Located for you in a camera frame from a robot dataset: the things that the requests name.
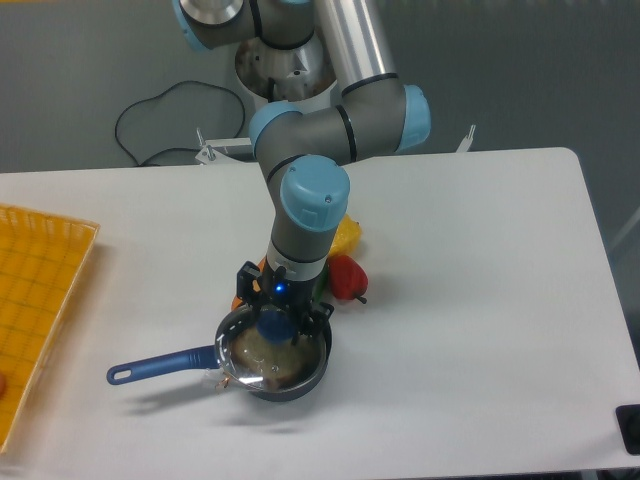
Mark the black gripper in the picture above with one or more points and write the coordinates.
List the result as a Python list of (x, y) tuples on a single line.
[(271, 288)]

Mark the glass pot lid blue knob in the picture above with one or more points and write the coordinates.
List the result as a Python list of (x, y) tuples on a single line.
[(273, 325)]

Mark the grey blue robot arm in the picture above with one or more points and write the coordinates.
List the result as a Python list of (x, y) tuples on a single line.
[(303, 155)]

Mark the green bell pepper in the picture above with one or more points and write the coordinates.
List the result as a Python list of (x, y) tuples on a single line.
[(321, 284)]

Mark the orange baguette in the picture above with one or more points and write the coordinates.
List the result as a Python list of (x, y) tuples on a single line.
[(237, 302)]

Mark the red bell pepper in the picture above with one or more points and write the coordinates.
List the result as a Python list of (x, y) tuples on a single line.
[(347, 279)]

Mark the wrapped bread slice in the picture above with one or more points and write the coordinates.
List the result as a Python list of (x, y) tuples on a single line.
[(259, 364)]

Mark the yellow bell pepper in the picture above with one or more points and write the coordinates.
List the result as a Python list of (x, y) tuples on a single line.
[(347, 237)]

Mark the yellow woven basket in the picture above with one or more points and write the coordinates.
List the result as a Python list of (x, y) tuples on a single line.
[(42, 257)]

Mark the black table-edge socket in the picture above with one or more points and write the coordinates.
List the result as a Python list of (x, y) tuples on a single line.
[(628, 418)]

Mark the black pot blue handle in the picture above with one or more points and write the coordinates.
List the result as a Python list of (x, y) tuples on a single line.
[(201, 358)]

